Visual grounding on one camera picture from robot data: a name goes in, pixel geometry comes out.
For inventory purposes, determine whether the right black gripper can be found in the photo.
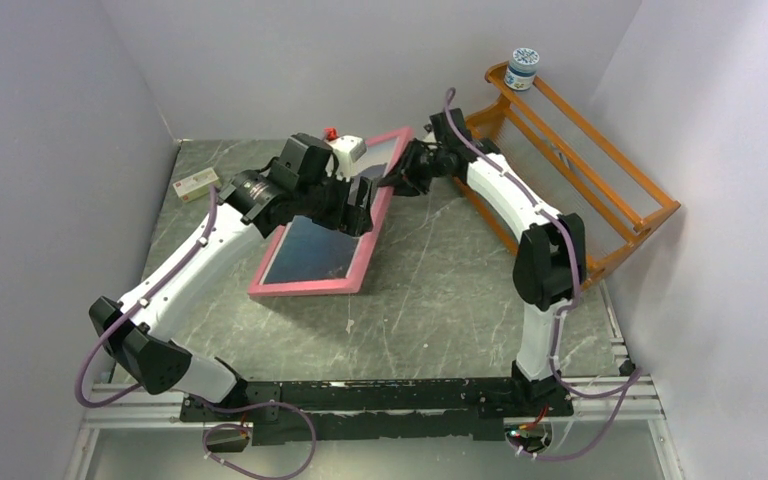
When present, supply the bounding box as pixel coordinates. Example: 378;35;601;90
379;138;449;197

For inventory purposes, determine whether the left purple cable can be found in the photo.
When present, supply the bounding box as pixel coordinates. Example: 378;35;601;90
73;185;319;480

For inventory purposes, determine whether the mountain landscape photo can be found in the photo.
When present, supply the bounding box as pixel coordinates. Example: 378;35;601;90
263;135;406;285

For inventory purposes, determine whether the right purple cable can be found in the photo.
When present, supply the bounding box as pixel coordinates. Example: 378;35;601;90
442;87;644;464

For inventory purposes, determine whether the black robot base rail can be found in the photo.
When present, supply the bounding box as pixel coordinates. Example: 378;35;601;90
179;375;574;446

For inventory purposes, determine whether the small white red box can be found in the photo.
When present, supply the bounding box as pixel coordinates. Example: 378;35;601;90
172;168;221;203

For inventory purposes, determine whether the purple cable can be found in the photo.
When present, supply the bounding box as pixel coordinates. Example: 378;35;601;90
442;87;644;464
73;185;319;480

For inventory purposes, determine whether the copper wooden picture frame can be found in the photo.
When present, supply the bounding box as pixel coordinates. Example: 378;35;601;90
247;127;416;298

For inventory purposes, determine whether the orange wooden rack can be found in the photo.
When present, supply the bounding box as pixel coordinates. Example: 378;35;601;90
466;63;681;288

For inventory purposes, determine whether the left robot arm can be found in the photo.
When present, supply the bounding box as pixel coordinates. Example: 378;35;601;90
89;133;374;420

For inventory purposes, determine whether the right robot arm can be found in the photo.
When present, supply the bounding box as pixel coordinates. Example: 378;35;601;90
381;108;586;415

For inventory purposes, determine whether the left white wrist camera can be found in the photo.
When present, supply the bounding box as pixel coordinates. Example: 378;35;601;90
323;127;367;180

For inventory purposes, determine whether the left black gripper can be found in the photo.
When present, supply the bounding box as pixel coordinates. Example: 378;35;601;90
297;167;373;237

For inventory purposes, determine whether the aluminium extrusion rail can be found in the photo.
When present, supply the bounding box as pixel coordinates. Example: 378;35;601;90
67;376;684;479

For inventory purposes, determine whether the white blue jar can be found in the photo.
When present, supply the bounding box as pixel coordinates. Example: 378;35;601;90
503;47;540;91

